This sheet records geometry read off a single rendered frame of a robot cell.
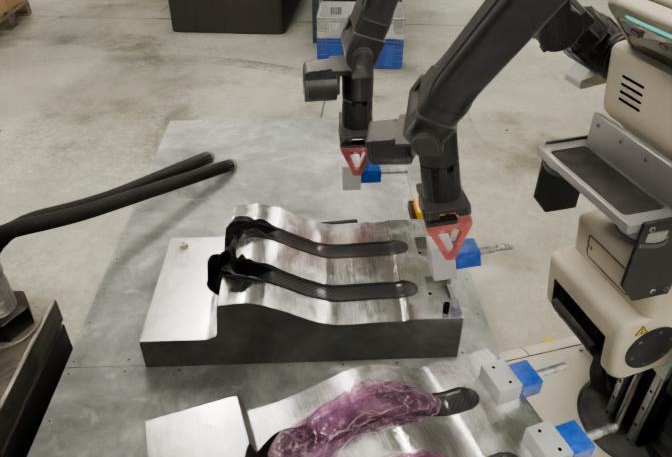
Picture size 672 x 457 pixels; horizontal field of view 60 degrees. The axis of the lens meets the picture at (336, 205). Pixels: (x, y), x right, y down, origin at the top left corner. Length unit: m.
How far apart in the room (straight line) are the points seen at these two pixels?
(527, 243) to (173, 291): 1.85
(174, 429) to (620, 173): 0.78
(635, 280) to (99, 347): 0.87
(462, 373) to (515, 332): 1.31
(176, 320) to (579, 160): 0.72
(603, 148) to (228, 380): 0.73
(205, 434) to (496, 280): 1.76
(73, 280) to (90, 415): 1.58
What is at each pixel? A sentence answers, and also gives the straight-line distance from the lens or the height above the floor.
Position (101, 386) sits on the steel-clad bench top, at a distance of 1.01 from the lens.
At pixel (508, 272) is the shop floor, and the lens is 2.44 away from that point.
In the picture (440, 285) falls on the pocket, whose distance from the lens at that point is 1.01.
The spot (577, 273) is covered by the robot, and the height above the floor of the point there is 0.80.
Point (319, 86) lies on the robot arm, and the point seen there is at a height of 1.13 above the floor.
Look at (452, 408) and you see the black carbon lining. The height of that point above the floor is 0.85.
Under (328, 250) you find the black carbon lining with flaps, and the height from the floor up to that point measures 0.88.
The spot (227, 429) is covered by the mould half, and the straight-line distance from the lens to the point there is 0.78.
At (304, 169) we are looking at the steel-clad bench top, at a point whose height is 0.80.
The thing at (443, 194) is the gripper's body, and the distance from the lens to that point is 0.85.
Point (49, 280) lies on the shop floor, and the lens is 2.57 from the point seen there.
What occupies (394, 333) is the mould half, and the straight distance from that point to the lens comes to 0.94.
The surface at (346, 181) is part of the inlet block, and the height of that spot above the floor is 0.93.
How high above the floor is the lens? 1.54
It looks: 35 degrees down
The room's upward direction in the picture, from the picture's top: straight up
